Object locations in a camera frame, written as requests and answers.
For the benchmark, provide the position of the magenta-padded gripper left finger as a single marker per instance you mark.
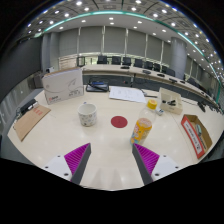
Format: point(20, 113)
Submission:
point(77, 158)

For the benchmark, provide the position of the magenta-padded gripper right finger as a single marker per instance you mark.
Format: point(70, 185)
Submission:
point(146, 159)

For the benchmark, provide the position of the clear yellow-capped drink bottle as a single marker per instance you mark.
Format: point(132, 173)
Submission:
point(141, 130)

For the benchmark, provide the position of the white patterned cup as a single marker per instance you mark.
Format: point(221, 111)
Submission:
point(87, 116)

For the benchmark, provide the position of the flat round red coaster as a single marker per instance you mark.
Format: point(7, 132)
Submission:
point(119, 122)

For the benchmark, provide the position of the white power strip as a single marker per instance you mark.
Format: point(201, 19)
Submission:
point(160, 112)

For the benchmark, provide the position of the brown box with red label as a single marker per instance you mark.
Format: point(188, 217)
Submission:
point(196, 135)

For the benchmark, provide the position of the flat brown cardboard envelope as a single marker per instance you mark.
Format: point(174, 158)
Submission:
point(30, 121)

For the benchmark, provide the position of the open white cardboard box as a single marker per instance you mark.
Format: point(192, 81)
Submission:
point(170, 101)

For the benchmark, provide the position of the white paper sheets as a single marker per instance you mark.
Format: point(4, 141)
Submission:
point(126, 94)

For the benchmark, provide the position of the black desk device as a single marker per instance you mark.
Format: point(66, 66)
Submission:
point(28, 106)

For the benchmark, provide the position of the white paper carton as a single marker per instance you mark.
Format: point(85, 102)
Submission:
point(63, 86)

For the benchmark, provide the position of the black flat tray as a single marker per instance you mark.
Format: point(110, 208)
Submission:
point(97, 86)

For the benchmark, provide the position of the long curved conference desk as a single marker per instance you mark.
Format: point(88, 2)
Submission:
point(113, 69)

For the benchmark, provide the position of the row of black office chairs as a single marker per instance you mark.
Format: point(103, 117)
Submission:
point(116, 60)

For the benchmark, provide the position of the ceiling lights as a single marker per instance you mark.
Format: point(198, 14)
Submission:
point(110, 18)

